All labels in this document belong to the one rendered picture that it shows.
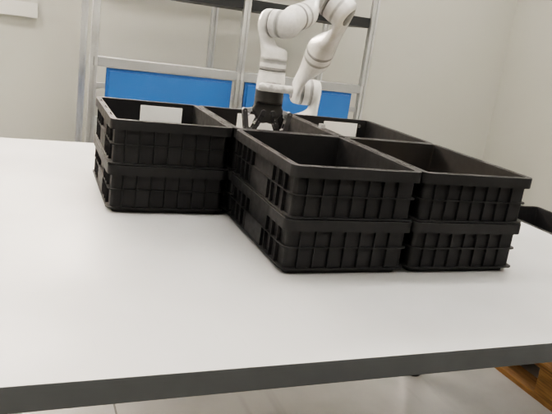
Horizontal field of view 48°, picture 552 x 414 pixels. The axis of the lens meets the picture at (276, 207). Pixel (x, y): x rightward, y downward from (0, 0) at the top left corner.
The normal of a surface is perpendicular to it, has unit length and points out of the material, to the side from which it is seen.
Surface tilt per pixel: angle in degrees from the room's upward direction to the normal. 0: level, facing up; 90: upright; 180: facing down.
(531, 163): 90
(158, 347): 0
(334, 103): 90
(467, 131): 90
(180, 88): 90
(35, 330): 0
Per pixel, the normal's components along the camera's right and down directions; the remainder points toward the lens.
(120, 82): 0.37, 0.29
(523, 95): -0.92, -0.02
